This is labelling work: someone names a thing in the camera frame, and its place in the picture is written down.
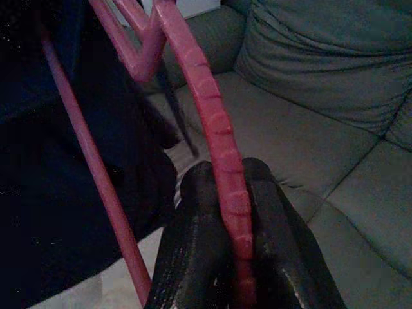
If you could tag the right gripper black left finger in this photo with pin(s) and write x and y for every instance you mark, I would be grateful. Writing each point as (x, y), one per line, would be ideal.
(193, 251)

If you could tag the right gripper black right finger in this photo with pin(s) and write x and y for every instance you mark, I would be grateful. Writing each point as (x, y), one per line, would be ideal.
(283, 257)

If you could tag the pink plastic clothes hanger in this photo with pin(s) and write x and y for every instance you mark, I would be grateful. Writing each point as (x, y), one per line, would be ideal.
(222, 145)

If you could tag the plain black garment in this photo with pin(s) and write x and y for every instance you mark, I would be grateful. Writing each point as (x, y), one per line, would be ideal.
(48, 193)

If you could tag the dark green leather sofa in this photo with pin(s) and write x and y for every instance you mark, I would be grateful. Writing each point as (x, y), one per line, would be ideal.
(322, 128)

